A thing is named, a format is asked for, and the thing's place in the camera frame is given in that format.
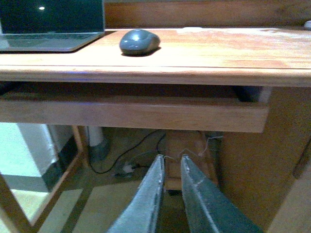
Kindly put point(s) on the wooden pull-out keyboard tray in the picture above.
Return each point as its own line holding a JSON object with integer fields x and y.
{"x": 202, "y": 114}

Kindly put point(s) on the white plug on floor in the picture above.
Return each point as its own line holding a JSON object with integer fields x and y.
{"x": 128, "y": 169}

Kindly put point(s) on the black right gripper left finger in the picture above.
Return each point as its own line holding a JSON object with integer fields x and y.
{"x": 141, "y": 215}

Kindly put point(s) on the small white object on desk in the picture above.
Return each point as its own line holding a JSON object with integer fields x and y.
{"x": 307, "y": 24}

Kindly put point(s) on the wooden desk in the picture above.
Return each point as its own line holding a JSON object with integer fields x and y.
{"x": 247, "y": 50}

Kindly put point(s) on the grey open laptop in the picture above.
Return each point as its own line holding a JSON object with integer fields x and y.
{"x": 50, "y": 25}

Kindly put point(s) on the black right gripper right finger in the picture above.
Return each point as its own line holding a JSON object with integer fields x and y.
{"x": 208, "y": 210}

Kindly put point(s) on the dark grey wireless mouse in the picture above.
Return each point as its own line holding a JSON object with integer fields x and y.
{"x": 139, "y": 42}

